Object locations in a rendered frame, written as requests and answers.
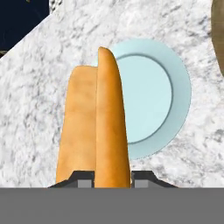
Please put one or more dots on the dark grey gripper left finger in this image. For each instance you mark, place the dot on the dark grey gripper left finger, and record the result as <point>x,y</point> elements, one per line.
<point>82,176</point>

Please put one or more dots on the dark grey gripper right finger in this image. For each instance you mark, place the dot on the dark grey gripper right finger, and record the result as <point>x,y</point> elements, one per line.
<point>143,176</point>

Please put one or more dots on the orange-brown hot dog bun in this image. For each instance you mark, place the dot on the orange-brown hot dog bun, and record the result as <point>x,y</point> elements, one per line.
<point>99,122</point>

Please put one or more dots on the pale blue round plate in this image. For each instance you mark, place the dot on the pale blue round plate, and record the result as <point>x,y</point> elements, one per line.
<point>151,99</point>

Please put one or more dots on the brown round bowl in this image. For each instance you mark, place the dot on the brown round bowl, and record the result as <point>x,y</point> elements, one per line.
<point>218,35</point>

